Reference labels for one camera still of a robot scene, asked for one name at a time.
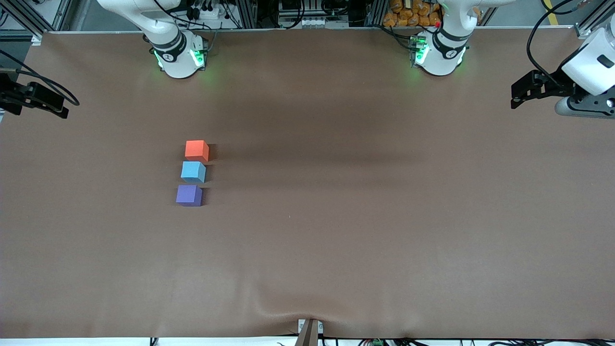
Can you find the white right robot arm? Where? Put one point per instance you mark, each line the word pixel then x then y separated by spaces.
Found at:
pixel 175 57

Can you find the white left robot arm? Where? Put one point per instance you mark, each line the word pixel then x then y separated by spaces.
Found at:
pixel 444 53

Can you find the white power strip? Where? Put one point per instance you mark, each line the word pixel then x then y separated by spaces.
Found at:
pixel 211 13

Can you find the light blue foam block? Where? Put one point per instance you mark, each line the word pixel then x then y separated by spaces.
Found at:
pixel 193 171

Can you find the brown table cover sheet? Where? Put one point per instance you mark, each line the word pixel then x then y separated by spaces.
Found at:
pixel 307 264

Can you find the orange foam block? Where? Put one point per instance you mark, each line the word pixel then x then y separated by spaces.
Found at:
pixel 197 150

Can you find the aluminium frame profile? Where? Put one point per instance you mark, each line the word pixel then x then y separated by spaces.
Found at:
pixel 48 14
pixel 593 19

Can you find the pile of orange packets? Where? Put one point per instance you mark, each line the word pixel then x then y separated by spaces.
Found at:
pixel 408 14

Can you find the purple foam block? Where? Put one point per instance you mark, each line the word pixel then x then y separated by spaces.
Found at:
pixel 188 194

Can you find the white terminal block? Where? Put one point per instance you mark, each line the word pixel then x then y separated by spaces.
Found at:
pixel 312 22

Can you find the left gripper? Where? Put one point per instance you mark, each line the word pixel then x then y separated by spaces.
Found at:
pixel 554 82

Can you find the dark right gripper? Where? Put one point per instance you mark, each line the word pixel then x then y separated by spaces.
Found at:
pixel 10 95

